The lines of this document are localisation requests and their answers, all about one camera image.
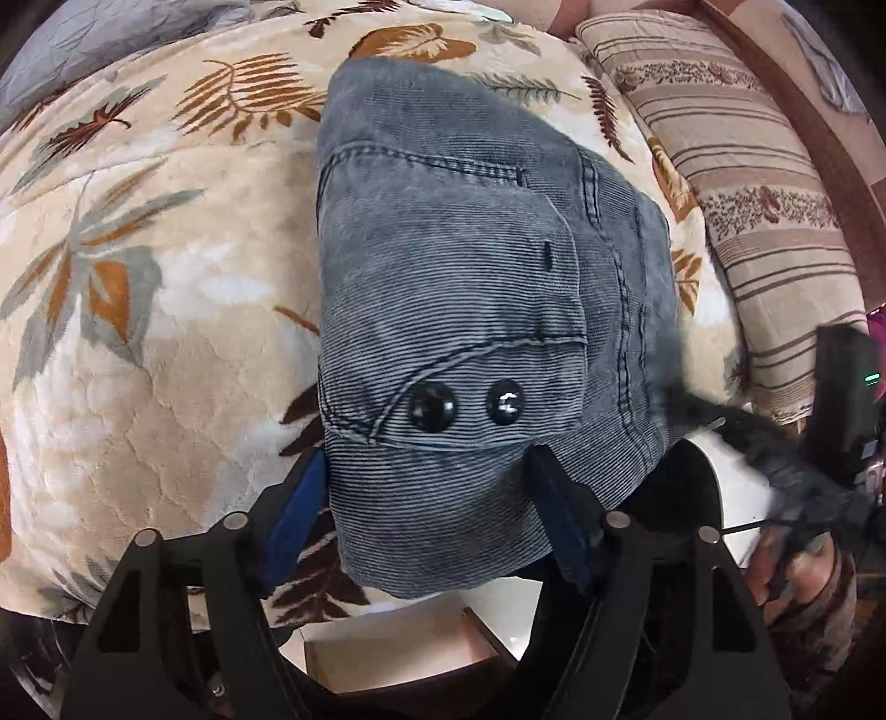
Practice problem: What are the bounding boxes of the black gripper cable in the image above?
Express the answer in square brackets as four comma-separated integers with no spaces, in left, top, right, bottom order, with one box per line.
[719,514,797,536]

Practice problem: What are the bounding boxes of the beige leaf-pattern blanket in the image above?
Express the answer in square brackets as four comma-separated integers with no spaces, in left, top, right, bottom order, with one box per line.
[2,2,745,623]

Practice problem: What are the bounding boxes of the pink padded headboard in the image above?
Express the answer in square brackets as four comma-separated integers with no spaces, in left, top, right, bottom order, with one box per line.
[494,2,884,309]

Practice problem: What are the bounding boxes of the striped floral beige pillow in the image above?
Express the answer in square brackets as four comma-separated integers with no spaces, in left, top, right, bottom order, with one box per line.
[580,9,865,424]

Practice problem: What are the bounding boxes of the right forearm patterned sleeve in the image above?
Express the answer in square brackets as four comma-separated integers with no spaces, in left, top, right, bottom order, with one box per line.
[769,552,858,687]

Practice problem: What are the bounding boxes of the grey denim pants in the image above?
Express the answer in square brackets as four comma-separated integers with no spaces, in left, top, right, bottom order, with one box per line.
[317,59,682,599]

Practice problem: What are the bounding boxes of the person's right hand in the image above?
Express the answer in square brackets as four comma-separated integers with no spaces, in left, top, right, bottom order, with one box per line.
[745,529,837,606]

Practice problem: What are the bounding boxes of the grey blue pillow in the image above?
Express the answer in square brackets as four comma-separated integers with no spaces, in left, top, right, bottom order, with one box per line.
[2,2,303,131]

